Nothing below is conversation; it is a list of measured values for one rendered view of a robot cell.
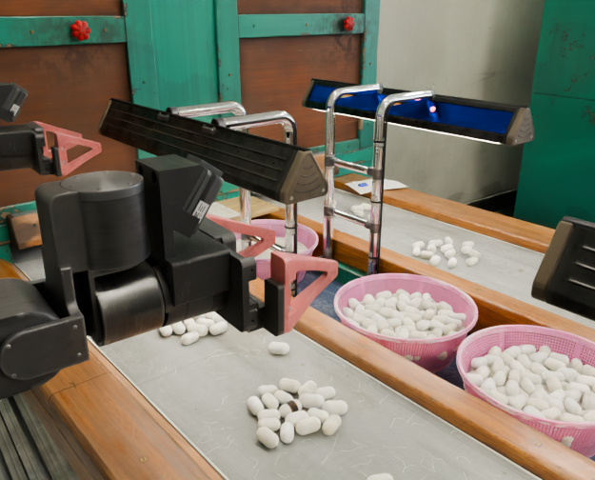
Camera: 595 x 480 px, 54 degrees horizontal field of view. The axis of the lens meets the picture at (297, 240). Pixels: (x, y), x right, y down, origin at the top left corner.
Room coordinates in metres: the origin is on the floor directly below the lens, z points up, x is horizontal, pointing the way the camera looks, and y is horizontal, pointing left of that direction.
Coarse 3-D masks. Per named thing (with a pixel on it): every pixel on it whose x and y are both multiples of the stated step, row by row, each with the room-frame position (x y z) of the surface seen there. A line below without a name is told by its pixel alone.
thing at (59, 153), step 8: (56, 136) 0.90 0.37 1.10; (64, 136) 0.90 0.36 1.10; (72, 136) 0.92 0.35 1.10; (56, 144) 0.90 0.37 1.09; (64, 144) 0.90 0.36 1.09; (80, 144) 0.93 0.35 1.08; (88, 144) 0.94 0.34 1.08; (96, 144) 0.95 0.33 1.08; (56, 152) 0.89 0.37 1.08; (64, 152) 0.91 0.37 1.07; (88, 152) 0.94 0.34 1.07; (96, 152) 0.95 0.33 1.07; (48, 160) 0.90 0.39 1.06; (56, 160) 0.89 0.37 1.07; (64, 160) 0.90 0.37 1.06; (72, 160) 0.93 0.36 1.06; (80, 160) 0.92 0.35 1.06; (56, 168) 0.89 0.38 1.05; (64, 168) 0.90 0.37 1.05; (72, 168) 0.91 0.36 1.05
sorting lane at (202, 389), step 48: (144, 336) 0.91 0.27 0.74; (240, 336) 0.91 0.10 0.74; (288, 336) 0.91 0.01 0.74; (144, 384) 0.77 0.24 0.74; (192, 384) 0.77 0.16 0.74; (240, 384) 0.77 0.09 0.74; (336, 384) 0.77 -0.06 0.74; (384, 384) 0.77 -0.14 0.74; (192, 432) 0.66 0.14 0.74; (240, 432) 0.66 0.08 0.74; (336, 432) 0.66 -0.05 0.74; (384, 432) 0.66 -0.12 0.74; (432, 432) 0.66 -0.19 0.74
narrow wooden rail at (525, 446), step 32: (256, 288) 1.06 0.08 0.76; (320, 320) 0.92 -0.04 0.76; (352, 352) 0.82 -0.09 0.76; (384, 352) 0.82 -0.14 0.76; (416, 384) 0.73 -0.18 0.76; (448, 384) 0.73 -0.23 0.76; (448, 416) 0.68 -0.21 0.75; (480, 416) 0.66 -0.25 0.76; (512, 448) 0.60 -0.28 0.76; (544, 448) 0.60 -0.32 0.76
